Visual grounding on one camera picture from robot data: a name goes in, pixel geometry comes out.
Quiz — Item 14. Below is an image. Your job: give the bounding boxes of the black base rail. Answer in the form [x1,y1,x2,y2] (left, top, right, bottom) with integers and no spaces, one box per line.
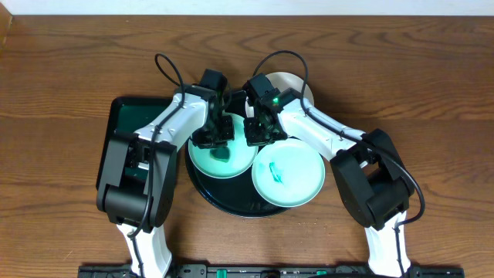
[77,263,465,278]

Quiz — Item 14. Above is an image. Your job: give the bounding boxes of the rectangular dark green tray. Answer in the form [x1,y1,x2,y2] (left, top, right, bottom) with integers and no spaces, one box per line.
[96,96,172,189]

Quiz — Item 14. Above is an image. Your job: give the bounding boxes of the round black tray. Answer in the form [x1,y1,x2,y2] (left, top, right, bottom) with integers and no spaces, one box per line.
[184,90,327,219]

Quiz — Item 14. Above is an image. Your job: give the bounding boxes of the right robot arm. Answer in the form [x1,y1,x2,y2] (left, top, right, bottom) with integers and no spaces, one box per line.
[244,95,425,277]

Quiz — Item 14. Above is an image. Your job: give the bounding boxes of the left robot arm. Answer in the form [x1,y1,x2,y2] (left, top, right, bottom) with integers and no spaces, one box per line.
[96,85,233,277]

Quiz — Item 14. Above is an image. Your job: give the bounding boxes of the mint green plate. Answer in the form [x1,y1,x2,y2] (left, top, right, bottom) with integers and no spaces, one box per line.
[188,113,258,179]
[252,138,326,208]

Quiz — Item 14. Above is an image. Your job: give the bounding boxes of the green sponge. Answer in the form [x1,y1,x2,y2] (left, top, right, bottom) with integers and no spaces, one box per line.
[209,147,231,163]

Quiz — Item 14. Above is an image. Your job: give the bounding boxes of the white plate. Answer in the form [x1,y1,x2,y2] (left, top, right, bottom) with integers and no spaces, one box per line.
[245,72,314,117]

